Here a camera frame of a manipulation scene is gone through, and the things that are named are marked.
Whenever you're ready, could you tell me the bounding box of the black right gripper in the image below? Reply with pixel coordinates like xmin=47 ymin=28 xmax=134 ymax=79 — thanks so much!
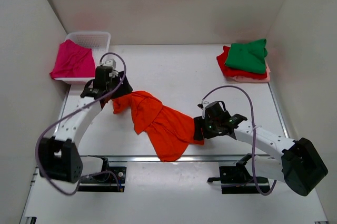
xmin=193 ymin=115 xmax=220 ymax=141

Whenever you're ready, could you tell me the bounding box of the orange t-shirt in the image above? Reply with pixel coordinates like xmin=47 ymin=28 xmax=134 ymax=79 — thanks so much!
xmin=113 ymin=91 xmax=205 ymax=162

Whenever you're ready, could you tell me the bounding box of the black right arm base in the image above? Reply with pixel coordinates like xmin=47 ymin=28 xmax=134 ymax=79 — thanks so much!
xmin=207 ymin=154 xmax=260 ymax=194

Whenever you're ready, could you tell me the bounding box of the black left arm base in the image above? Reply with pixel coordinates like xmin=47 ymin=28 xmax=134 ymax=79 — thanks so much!
xmin=78 ymin=155 xmax=127 ymax=193

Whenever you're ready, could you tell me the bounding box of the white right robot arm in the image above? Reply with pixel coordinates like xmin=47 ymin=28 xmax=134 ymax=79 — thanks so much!
xmin=194 ymin=101 xmax=328 ymax=196

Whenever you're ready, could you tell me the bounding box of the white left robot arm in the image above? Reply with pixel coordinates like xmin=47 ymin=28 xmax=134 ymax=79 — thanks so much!
xmin=36 ymin=66 xmax=133 ymax=183

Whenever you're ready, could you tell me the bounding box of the white plastic basket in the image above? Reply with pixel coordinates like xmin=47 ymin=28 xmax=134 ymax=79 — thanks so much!
xmin=55 ymin=31 xmax=111 ymax=85

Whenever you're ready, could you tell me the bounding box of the pink folded t-shirt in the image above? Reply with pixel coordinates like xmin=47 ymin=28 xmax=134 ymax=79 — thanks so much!
xmin=232 ymin=64 xmax=271 ymax=83

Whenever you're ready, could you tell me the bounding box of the red folded t-shirt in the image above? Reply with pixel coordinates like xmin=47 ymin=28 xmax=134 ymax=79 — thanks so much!
xmin=216 ymin=45 xmax=268 ymax=80

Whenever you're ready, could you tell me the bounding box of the magenta t-shirt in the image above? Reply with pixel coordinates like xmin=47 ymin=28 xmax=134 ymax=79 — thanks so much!
xmin=49 ymin=40 xmax=96 ymax=79

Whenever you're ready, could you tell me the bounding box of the green folded t-shirt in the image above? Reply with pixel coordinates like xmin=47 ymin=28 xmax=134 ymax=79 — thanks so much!
xmin=225 ymin=38 xmax=268 ymax=74

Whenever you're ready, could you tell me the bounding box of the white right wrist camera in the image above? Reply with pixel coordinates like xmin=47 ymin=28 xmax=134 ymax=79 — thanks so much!
xmin=197 ymin=100 xmax=209 ymax=111

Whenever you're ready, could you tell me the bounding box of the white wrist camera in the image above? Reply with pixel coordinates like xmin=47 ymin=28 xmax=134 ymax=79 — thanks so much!
xmin=197 ymin=100 xmax=209 ymax=111
xmin=100 ymin=59 xmax=116 ymax=69

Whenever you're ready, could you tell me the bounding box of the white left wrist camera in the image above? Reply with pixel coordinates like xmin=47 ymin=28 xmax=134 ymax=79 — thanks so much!
xmin=100 ymin=59 xmax=116 ymax=69

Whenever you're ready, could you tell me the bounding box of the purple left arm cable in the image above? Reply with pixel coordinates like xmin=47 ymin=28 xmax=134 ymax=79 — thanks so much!
xmin=35 ymin=52 xmax=127 ymax=196

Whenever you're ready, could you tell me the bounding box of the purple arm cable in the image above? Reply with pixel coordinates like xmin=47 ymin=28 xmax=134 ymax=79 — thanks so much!
xmin=35 ymin=52 xmax=127 ymax=196
xmin=201 ymin=85 xmax=277 ymax=196

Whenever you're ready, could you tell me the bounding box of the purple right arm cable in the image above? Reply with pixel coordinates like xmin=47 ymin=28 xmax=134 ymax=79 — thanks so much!
xmin=201 ymin=85 xmax=277 ymax=196

